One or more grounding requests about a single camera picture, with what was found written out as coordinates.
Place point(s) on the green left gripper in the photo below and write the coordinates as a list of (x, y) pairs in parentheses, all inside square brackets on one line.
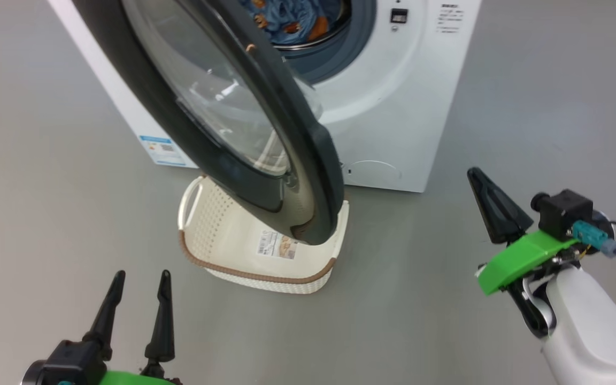
[(131, 378)]

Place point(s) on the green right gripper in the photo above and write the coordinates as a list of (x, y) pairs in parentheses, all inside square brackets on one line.
[(522, 256)]

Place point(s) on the dark round washing machine door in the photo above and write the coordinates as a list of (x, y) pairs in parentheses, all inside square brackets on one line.
[(222, 176)]

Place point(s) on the blue bear print garment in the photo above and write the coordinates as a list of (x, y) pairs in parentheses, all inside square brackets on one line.
[(292, 16)]

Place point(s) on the cream perforated laundry basket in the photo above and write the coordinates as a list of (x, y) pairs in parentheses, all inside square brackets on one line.
[(233, 251)]

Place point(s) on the white washing machine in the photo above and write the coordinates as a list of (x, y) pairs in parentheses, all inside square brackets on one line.
[(393, 107)]

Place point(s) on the basket product label sticker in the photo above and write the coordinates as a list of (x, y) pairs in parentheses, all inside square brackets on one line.
[(276, 245)]

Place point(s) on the grey rubber door gasket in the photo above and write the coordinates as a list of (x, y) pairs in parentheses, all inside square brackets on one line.
[(361, 43)]

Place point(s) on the black door lock socket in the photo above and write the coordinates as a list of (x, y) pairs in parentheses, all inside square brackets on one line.
[(399, 15)]

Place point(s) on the round filter cover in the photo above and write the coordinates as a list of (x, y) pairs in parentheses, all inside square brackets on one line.
[(377, 174)]

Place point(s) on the blue energy label sticker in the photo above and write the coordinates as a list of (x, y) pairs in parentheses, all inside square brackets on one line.
[(162, 151)]

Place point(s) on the small printed text sticker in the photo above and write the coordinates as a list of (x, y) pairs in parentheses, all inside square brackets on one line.
[(449, 18)]

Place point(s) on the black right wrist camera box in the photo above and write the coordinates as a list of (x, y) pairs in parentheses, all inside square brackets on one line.
[(567, 214)]

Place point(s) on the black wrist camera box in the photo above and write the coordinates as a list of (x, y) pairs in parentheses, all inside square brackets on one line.
[(72, 363), (567, 214)]

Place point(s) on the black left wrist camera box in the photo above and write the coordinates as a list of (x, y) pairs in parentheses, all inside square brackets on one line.
[(72, 363)]

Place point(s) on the teal right camera connector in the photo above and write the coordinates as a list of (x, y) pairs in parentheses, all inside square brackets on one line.
[(591, 235)]

